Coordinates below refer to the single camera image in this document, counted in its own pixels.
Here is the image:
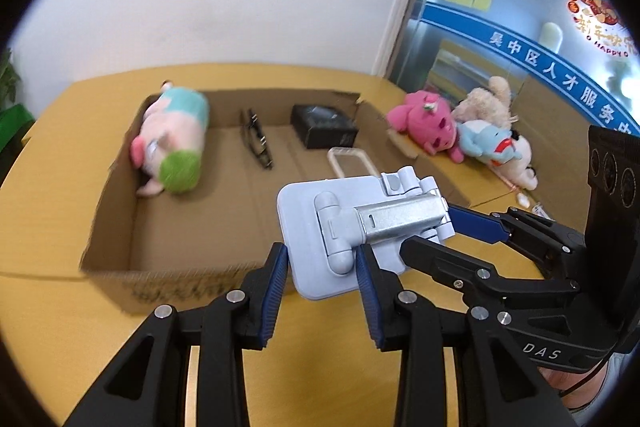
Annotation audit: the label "light blue folding phone stand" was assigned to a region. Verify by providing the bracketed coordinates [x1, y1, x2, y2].
[276, 167, 456, 300]

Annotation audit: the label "black glasses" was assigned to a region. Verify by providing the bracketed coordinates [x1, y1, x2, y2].
[240, 107, 275, 170]

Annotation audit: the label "pink pig plush toy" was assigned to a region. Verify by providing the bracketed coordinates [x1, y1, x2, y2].
[130, 82, 211, 198]

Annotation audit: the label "cardboard box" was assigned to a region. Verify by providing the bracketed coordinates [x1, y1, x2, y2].
[80, 89, 471, 315]

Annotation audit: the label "person's right hand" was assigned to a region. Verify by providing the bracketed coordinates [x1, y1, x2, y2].
[542, 353, 626, 413]

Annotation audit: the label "clear phone case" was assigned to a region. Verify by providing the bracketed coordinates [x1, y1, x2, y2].
[327, 147, 373, 180]

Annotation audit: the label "wooden desktop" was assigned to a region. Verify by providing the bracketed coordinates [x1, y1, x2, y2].
[0, 66, 576, 427]

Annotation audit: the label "blue banner strip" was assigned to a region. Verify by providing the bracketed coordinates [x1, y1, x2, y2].
[422, 0, 640, 132]

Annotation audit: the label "blue and white plush toy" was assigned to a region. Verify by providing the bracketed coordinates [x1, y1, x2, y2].
[457, 119, 540, 190]

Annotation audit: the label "red round window sticker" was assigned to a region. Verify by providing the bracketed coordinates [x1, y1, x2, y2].
[565, 0, 632, 58]

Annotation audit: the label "small black box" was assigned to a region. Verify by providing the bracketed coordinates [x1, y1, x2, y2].
[291, 104, 360, 150]

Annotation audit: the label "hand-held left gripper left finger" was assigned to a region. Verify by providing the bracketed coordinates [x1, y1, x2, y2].
[65, 243, 290, 427]

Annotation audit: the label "green potted plant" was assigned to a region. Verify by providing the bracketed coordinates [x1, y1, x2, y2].
[0, 52, 22, 108]

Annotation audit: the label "green fuzzy ball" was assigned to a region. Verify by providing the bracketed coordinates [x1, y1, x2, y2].
[159, 150, 202, 194]

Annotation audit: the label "beige plush toy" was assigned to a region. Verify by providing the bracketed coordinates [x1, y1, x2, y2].
[452, 77, 513, 130]

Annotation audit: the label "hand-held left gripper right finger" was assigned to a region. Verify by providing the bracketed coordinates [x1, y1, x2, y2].
[356, 244, 576, 427]

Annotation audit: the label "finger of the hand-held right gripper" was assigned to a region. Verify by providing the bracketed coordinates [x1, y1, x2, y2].
[447, 204, 583, 279]
[400, 237, 581, 313]

